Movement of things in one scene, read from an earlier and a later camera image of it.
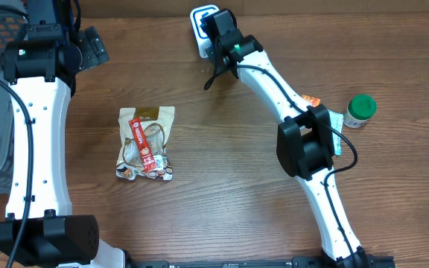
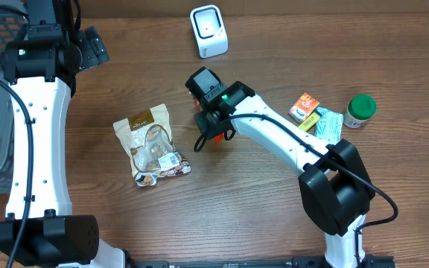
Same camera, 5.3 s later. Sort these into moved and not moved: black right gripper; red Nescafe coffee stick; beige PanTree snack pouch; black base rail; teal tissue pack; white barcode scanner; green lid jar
Moved: red Nescafe coffee stick; beige PanTree snack pouch; black right gripper
Not moved: teal tissue pack; white barcode scanner; black base rail; green lid jar
